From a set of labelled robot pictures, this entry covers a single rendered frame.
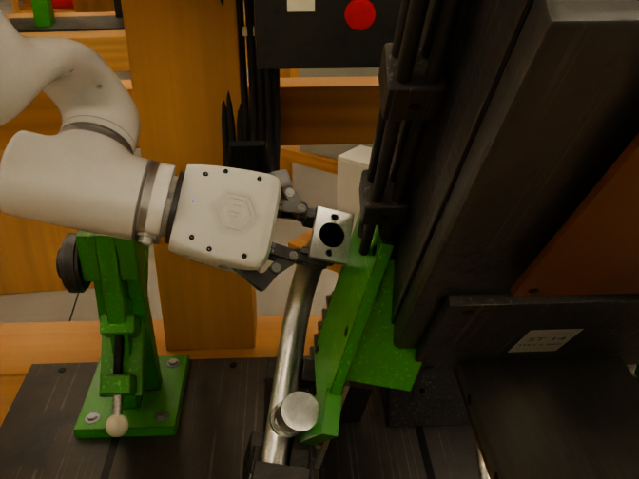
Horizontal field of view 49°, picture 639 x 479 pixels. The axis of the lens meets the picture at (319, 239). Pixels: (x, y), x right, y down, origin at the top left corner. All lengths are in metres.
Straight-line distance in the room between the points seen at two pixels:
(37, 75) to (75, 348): 0.64
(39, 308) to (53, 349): 1.80
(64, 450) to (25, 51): 0.54
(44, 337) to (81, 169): 0.57
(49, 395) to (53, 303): 1.94
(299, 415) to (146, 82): 0.47
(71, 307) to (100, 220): 2.26
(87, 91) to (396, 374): 0.41
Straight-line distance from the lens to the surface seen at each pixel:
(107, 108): 0.74
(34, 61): 0.63
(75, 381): 1.08
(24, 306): 3.03
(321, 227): 0.73
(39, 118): 1.09
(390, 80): 0.40
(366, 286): 0.61
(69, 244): 0.89
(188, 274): 1.05
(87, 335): 1.21
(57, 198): 0.70
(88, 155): 0.70
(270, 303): 2.81
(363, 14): 0.80
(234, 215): 0.70
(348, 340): 0.64
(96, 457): 0.96
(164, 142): 0.96
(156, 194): 0.68
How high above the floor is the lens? 1.56
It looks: 28 degrees down
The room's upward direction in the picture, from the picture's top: straight up
